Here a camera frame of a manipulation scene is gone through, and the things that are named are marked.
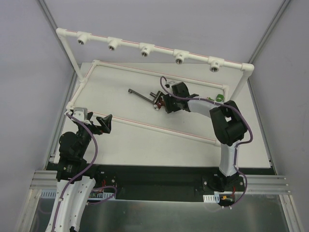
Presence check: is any right white cable duct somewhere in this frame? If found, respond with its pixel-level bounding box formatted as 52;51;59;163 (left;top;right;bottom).
202;193;235;203

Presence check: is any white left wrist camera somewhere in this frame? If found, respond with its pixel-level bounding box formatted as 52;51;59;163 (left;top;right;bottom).
70;107;93;125

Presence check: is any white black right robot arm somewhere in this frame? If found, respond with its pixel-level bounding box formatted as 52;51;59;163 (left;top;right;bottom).
161;82;248;192

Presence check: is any white cable duct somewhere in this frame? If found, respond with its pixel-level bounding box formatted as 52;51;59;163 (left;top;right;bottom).
202;193;235;203
40;189;116;201

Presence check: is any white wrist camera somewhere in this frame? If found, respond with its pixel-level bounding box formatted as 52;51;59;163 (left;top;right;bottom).
70;107;93;125
165;80;177;91

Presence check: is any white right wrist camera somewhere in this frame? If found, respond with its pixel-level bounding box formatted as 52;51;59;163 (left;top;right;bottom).
165;80;177;91

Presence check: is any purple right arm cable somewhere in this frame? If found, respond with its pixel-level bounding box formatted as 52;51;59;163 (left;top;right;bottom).
160;76;253;211

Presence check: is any left white cable duct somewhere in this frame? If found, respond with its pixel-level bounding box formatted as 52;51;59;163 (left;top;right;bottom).
40;189;116;201

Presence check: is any grey metal long-spout faucet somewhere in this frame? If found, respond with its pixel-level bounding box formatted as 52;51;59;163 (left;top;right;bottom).
128;88;163;104

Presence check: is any white PVC pipe frame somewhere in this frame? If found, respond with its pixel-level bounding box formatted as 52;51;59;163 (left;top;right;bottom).
56;28;254;147

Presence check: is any aluminium enclosure frame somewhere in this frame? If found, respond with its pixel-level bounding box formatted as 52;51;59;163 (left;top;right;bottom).
14;0;309;232

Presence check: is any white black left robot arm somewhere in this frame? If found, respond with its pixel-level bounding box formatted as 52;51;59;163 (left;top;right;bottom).
46;107;117;232

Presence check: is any green plastic faucet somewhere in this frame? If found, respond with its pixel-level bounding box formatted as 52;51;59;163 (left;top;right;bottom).
207;94;225;102

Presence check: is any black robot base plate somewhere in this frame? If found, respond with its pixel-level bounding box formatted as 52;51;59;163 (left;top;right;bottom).
45;163;277;201

